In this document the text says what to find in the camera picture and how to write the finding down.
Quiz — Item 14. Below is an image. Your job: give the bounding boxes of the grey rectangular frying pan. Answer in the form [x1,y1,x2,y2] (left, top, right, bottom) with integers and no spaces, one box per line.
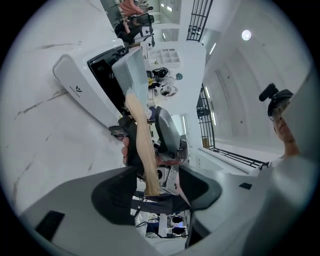
[111,47,162,197]

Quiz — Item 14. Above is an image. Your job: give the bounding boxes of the thin-framed glasses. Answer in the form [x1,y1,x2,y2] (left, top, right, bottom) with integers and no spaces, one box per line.
[268,106,286,122]

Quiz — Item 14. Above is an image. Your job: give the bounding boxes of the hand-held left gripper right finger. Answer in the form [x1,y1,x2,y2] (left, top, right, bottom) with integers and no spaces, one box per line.
[178,71,320,256]

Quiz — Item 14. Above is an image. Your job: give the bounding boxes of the black head camera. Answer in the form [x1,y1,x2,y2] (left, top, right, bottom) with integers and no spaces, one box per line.
[258,83,280,102]

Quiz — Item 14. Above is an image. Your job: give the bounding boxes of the white compartment shelf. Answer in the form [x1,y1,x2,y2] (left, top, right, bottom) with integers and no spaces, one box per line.
[147,48,181,69]

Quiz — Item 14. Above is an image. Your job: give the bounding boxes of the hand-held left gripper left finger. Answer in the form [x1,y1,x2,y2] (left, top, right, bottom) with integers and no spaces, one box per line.
[19,165,161,256]

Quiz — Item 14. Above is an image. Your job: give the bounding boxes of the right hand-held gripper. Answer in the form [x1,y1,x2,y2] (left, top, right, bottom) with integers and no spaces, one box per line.
[117,105,191,194]

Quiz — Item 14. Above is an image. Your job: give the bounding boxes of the white machine housing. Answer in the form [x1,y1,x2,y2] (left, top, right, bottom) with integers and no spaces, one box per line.
[52,44,131,133]

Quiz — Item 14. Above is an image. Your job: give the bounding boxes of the person's head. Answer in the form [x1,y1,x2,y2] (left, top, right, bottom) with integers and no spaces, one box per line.
[267,98,302,161]

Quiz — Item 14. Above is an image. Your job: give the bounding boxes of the black metal railing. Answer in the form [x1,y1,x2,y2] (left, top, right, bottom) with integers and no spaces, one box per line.
[207,146,270,169]

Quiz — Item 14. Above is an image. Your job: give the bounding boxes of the black metal window grille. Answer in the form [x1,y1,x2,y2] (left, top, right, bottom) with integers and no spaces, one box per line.
[186,0,214,42]
[196,83,216,150]

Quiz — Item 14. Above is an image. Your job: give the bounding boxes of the black office chair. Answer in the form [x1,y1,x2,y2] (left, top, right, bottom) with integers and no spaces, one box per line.
[129,12,155,26]

